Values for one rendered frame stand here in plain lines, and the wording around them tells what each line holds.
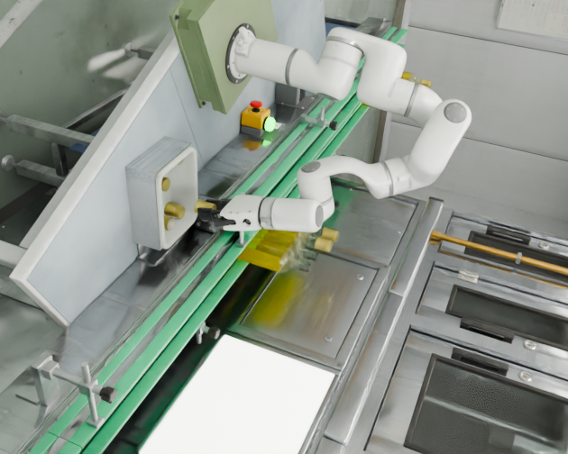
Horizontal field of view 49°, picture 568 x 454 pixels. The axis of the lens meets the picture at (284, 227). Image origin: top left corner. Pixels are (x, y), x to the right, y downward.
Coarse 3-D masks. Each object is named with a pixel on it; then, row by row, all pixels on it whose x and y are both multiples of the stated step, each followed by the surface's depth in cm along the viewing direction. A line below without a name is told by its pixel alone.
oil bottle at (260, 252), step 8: (256, 240) 174; (248, 248) 172; (256, 248) 171; (264, 248) 172; (272, 248) 172; (280, 248) 172; (288, 248) 172; (240, 256) 174; (248, 256) 173; (256, 256) 172; (264, 256) 171; (272, 256) 170; (280, 256) 169; (288, 256) 170; (256, 264) 173; (264, 264) 172; (272, 264) 171; (280, 264) 170; (288, 264) 170; (280, 272) 172
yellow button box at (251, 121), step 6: (246, 108) 198; (252, 108) 197; (264, 108) 199; (246, 114) 195; (252, 114) 194; (258, 114) 195; (264, 114) 195; (246, 120) 196; (252, 120) 195; (258, 120) 194; (246, 126) 197; (252, 126) 196; (258, 126) 195; (246, 132) 198; (252, 132) 198; (258, 132) 197; (264, 132) 200
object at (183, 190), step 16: (176, 160) 147; (192, 160) 156; (160, 176) 142; (176, 176) 160; (192, 176) 158; (160, 192) 144; (176, 192) 163; (192, 192) 161; (160, 208) 146; (192, 208) 164; (160, 224) 149; (176, 224) 162; (160, 240) 152; (176, 240) 158
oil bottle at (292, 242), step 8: (264, 232) 178; (272, 232) 178; (280, 232) 178; (264, 240) 176; (272, 240) 175; (280, 240) 175; (288, 240) 176; (296, 240) 176; (296, 248) 174; (296, 256) 175
